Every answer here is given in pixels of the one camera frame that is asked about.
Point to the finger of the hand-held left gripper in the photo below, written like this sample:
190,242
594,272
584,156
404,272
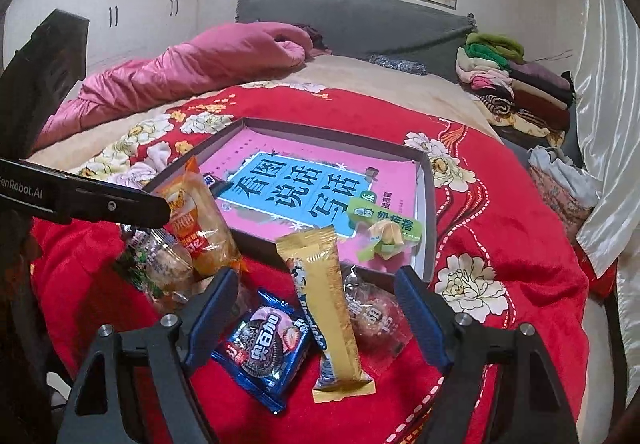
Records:
115,204

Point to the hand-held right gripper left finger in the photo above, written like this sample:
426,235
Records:
215,305

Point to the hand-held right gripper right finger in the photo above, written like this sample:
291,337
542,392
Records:
415,314

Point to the clear small pastry packet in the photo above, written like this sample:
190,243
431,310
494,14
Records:
172,254

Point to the blue cookie packet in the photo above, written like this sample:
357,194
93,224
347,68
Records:
265,349

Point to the orange bread packet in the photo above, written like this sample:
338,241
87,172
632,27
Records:
200,224

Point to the gold wafer bar packet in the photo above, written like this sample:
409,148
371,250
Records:
325,304

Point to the shallow grey cardboard box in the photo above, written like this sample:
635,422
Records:
427,204

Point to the clear round pastry packet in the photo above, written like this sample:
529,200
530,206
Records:
372,314

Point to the green printed clear biscuit packet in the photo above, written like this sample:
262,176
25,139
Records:
132,269

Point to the green egg tart packet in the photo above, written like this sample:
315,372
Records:
385,234

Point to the red floral blanket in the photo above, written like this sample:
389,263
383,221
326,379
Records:
500,234

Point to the pink quilt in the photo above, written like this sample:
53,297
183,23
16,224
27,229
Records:
175,68

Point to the pink floral fabric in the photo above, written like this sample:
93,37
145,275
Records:
555,209

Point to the pink and blue book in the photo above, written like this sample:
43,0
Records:
300,148

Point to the pale crumpled cloth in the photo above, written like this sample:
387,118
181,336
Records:
565,173

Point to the beige bed sheet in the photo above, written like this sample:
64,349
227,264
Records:
400,86

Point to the stack of folded clothes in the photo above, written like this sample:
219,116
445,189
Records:
525,93

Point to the grey patterned pillow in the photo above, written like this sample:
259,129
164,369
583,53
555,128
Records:
397,65

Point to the dark maroon cloth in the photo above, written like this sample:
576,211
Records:
312,38

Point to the white satin curtain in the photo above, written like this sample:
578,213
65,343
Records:
610,123

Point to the grey padded headboard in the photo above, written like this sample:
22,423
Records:
375,28

